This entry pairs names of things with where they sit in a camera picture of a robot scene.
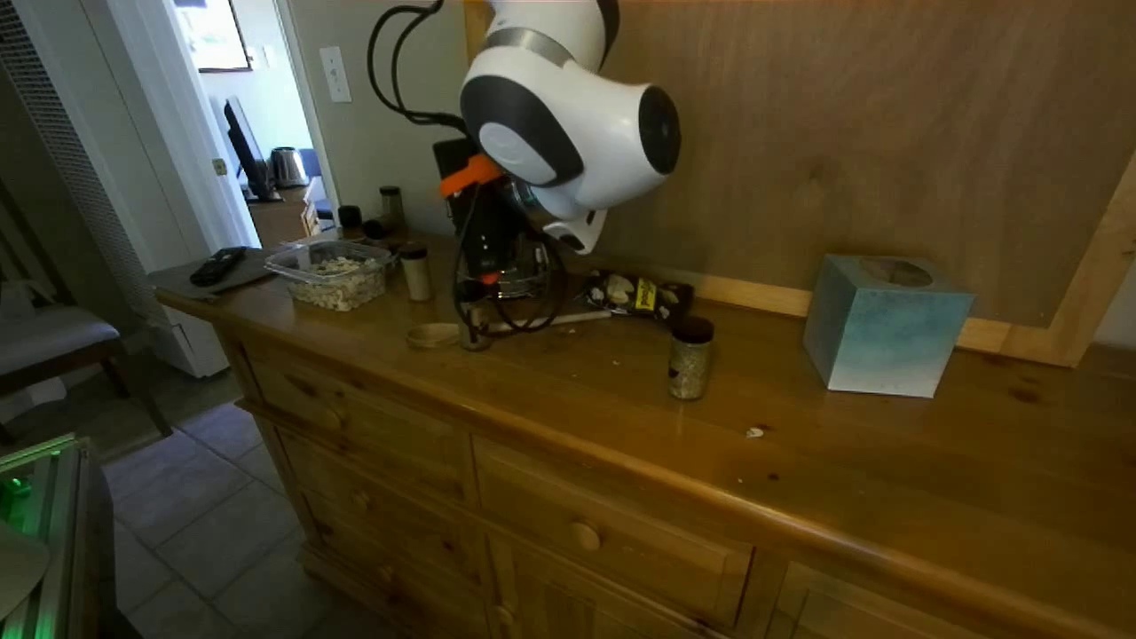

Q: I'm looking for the large plywood board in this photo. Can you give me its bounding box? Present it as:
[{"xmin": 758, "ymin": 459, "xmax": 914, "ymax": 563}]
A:
[{"xmin": 602, "ymin": 0, "xmax": 1136, "ymax": 367}]

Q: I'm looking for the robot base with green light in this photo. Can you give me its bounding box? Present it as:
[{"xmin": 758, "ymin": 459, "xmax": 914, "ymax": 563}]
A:
[{"xmin": 0, "ymin": 438, "xmax": 119, "ymax": 639}]

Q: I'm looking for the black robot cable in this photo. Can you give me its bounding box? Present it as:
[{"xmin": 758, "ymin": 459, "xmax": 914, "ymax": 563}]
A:
[{"xmin": 364, "ymin": 0, "xmax": 477, "ymax": 136}]

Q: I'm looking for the spice jar with dark lid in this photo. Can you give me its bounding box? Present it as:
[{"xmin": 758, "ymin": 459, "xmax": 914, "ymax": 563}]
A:
[{"xmin": 669, "ymin": 316, "xmax": 714, "ymax": 402}]

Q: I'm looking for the silver kettle in background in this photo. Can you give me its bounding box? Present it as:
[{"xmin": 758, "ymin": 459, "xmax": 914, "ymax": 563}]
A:
[{"xmin": 270, "ymin": 144, "xmax": 308, "ymax": 193}]

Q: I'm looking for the spice jar near container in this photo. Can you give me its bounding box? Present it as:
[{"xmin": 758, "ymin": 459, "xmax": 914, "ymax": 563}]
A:
[{"xmin": 400, "ymin": 245, "xmax": 434, "ymax": 302}]

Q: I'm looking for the blue tissue box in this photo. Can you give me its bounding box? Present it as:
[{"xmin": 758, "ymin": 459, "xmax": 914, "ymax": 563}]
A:
[{"xmin": 803, "ymin": 255, "xmax": 973, "ymax": 399}]

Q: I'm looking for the wooden dresser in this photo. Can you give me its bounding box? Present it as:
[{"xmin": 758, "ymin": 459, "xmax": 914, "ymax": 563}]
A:
[{"xmin": 161, "ymin": 281, "xmax": 1136, "ymax": 639}]

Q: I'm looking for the rotating seasoning rack with jars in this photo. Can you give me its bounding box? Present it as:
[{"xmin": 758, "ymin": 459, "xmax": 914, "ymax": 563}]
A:
[{"xmin": 434, "ymin": 140, "xmax": 505, "ymax": 251}]

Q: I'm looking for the clear container with white pieces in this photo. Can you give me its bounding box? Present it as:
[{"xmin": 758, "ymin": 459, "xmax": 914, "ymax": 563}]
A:
[{"xmin": 266, "ymin": 243, "xmax": 396, "ymax": 314}]

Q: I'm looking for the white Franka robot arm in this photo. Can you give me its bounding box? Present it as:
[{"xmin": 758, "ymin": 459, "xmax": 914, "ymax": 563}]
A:
[{"xmin": 442, "ymin": 0, "xmax": 681, "ymax": 337}]

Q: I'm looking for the spice jar lying on side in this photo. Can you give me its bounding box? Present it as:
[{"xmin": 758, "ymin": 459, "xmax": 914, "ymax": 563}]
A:
[{"xmin": 586, "ymin": 269, "xmax": 694, "ymax": 323}]

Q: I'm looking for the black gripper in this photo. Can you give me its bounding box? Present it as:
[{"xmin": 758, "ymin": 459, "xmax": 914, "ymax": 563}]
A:
[{"xmin": 450, "ymin": 187, "xmax": 568, "ymax": 344}]

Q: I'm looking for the black remote control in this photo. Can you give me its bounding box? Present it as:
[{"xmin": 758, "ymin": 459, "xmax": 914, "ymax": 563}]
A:
[{"xmin": 193, "ymin": 247, "xmax": 245, "ymax": 286}]

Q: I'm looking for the wooden spoon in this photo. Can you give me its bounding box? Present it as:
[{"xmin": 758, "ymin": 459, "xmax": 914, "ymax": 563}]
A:
[{"xmin": 406, "ymin": 305, "xmax": 630, "ymax": 355}]

